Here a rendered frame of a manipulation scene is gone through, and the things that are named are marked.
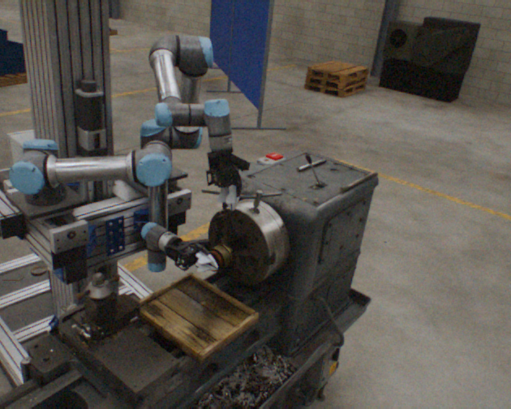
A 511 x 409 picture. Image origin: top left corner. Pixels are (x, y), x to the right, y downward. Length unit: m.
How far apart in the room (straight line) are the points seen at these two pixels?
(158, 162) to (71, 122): 0.56
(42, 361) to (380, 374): 1.97
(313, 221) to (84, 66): 1.09
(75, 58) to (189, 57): 0.46
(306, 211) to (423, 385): 1.58
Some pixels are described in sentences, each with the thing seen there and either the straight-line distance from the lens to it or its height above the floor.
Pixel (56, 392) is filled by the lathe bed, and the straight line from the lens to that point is 1.61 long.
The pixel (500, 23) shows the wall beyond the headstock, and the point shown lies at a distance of 11.37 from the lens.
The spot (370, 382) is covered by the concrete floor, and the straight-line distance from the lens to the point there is 2.94.
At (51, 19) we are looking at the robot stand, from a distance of 1.99.
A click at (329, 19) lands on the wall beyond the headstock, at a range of 12.66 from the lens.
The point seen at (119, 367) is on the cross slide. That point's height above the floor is 0.97.
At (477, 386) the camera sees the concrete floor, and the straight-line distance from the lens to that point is 3.20.
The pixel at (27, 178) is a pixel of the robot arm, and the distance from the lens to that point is 1.75.
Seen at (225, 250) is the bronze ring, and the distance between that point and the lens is 1.71.
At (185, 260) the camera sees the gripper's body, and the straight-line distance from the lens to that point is 1.69.
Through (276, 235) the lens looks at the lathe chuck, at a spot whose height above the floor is 1.17.
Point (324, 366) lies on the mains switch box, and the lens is 2.47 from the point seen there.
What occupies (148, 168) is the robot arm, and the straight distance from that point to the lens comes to 1.65.
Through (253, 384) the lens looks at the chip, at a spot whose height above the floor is 0.59.
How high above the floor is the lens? 2.04
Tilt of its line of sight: 27 degrees down
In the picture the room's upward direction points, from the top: 6 degrees clockwise
